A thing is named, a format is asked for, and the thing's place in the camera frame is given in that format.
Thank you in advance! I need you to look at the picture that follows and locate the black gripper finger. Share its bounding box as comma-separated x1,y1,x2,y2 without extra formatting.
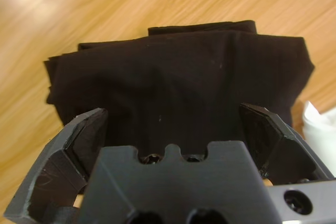
239,102,336,185
5,108,108,221

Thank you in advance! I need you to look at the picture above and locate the white T-shirt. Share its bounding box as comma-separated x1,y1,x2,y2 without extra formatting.
301,100,336,156

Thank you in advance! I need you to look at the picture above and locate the black garment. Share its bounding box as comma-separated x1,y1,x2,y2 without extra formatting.
43,19,316,156

